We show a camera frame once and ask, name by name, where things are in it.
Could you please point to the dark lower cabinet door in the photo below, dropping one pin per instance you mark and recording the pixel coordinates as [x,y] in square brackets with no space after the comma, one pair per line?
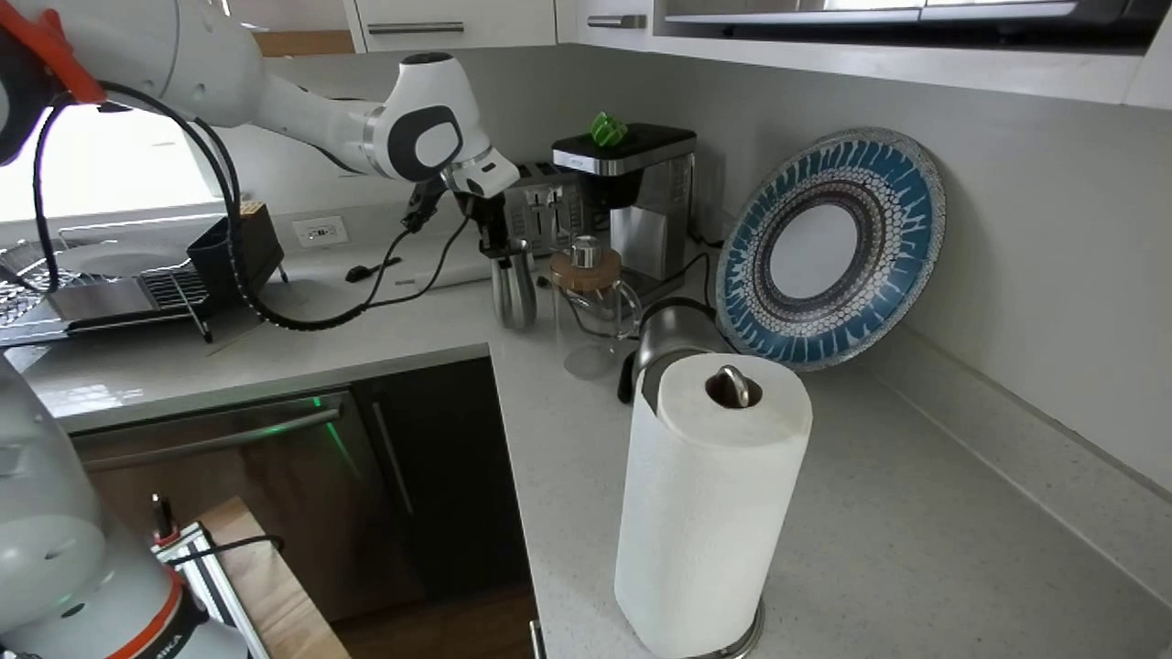
[446,477]

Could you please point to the metal paper towel holder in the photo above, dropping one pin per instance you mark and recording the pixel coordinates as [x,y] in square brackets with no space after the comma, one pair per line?
[735,390]

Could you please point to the black silver coffee maker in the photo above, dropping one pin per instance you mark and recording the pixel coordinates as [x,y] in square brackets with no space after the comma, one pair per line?
[646,185]

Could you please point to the metal dish drainer tray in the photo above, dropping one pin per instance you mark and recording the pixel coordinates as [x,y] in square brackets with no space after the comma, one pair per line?
[111,299]

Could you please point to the white upper cabinet door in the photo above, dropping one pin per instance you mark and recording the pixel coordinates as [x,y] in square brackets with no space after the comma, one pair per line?
[451,20]

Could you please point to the glass carafe with cork collar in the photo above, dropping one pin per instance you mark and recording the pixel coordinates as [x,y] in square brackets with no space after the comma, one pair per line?
[590,288]

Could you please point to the white low wall socket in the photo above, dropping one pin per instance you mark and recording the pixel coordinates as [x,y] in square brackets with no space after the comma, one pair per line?
[319,230]

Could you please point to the black camera box on stand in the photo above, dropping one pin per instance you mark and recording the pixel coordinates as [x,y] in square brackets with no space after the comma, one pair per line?
[241,258]

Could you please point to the wooden table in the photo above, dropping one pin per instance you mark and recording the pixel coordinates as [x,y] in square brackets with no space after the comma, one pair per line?
[262,586]

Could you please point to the green plastic piece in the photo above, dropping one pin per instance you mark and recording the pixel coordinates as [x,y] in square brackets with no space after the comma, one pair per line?
[607,128]

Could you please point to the white paper towel roll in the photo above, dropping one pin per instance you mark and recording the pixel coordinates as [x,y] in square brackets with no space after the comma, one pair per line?
[710,513]

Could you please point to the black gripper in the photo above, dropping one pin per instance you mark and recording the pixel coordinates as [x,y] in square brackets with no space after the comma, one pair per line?
[494,221]

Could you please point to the small silver metal vessel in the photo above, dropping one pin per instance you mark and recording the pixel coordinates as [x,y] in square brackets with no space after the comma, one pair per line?
[513,296]

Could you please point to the chrome sink faucet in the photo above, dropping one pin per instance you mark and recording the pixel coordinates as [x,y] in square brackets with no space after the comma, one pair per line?
[666,351]

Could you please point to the bright window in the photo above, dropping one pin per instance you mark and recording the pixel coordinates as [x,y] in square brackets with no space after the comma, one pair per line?
[122,169]

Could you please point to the blue white patterned plate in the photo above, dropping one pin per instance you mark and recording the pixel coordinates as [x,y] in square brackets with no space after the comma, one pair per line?
[829,250]

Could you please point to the steel microwave oven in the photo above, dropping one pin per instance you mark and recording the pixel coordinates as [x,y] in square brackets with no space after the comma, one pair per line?
[901,14]

